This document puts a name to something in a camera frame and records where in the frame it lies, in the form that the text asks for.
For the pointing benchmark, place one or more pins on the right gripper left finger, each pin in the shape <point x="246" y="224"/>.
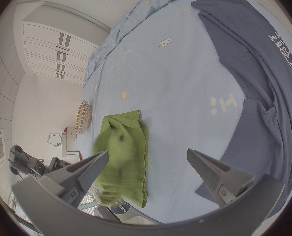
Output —
<point x="82" y="173"/>

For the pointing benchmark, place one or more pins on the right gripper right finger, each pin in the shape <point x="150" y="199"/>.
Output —
<point x="214" y="176"/>

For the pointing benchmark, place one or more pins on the green shorts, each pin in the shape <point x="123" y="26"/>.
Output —
<point x="131" y="144"/>

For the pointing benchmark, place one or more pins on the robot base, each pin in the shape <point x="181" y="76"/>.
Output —
<point x="120" y="206"/>

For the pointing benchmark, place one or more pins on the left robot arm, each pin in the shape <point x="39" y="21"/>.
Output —
<point x="18" y="158"/>

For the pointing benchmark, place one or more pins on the round woven basket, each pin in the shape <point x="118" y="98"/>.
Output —
<point x="83" y="117"/>

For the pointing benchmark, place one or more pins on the white small table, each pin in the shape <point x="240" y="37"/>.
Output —
<point x="70" y="144"/>

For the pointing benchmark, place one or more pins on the dark blue T-shirt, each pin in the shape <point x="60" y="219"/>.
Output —
<point x="246" y="58"/>

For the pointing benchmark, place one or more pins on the white wardrobe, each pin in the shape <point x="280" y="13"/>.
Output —
<point x="42" y="48"/>

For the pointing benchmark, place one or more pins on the pale blue quilt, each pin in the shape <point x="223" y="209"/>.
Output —
<point x="136" y="16"/>

